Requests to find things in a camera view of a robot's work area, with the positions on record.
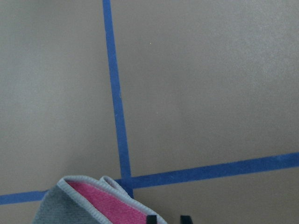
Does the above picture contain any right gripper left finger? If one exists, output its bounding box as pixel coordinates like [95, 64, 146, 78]
[146, 215, 157, 224]

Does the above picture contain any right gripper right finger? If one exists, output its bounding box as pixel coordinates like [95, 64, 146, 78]
[180, 215, 192, 224]

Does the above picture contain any pink and grey towel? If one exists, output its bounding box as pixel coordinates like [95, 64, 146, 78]
[32, 175, 166, 224]

